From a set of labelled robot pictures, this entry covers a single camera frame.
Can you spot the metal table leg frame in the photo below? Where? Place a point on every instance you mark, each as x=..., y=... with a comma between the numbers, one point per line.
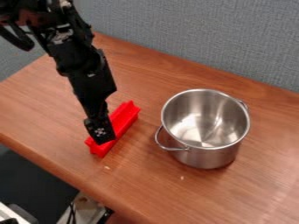
x=86, y=211

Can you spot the white object bottom left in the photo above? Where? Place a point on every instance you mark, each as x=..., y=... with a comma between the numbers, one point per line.
x=8, y=214

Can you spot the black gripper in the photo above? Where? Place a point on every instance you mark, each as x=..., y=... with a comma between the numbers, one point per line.
x=94, y=85

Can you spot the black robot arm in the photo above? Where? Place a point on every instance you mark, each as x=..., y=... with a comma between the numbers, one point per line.
x=50, y=23

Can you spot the metal pot with handles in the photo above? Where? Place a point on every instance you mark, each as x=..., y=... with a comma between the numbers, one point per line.
x=205, y=124

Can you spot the red rectangular block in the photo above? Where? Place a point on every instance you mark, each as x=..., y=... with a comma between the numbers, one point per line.
x=122, y=118

